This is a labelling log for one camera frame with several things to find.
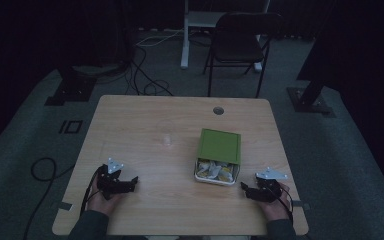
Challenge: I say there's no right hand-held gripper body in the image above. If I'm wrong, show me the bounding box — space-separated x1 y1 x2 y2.
254 166 289 204

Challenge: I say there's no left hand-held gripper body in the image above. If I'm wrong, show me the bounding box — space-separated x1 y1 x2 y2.
96 157 128 201

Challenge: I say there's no pile of tea bags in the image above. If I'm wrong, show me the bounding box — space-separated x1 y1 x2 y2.
196 159 238 183

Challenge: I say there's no green box lid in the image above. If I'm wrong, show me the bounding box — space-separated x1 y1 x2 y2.
196 128 242 166

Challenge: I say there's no white tin box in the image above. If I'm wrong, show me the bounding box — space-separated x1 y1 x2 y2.
193 157 241 187

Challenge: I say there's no clear glass cup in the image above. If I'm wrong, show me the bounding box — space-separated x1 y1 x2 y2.
155 119 177 148

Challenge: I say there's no person's right hand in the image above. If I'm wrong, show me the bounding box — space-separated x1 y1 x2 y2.
258 181 294 223

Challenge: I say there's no person's left hand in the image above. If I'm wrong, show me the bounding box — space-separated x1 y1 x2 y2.
85 173 125 218

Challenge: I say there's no grey tape piece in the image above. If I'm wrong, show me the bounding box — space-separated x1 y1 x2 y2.
291 200 311 211
57 201 74 212

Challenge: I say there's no black stand base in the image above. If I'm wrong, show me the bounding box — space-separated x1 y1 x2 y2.
44 65 98 107

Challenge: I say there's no black stand with base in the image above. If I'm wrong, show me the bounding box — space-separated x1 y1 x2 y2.
286 0 337 118

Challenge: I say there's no black folding chair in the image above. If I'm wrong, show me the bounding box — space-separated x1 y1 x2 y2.
202 12 284 99

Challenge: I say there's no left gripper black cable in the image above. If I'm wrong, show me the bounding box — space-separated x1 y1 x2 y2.
79 166 104 217

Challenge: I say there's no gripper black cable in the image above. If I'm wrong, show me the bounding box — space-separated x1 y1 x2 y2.
267 179 296 231
79 166 104 217

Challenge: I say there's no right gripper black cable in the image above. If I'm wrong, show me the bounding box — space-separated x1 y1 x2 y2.
267 179 296 231

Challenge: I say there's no black floor cable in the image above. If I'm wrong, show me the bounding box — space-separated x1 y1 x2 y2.
21 157 76 240

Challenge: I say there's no tangle of black cables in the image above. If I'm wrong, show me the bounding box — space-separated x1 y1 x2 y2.
125 42 175 98

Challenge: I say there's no white floor cable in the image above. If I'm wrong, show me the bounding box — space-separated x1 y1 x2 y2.
135 28 185 48

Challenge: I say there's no white desk frame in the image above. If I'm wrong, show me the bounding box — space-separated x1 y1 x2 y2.
180 0 272 73

